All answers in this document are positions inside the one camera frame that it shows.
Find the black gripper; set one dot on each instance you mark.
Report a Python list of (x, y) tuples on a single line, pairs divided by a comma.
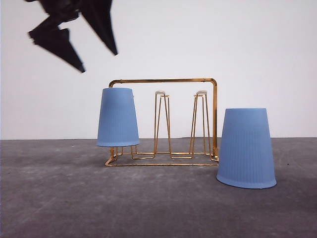
[(48, 35)]

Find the blue ribbed plastic cup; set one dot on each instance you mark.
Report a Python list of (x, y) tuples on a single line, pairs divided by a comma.
[(246, 153), (117, 122)]

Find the gold wire cup rack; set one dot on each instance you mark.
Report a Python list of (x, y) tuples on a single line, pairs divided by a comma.
[(161, 96)]

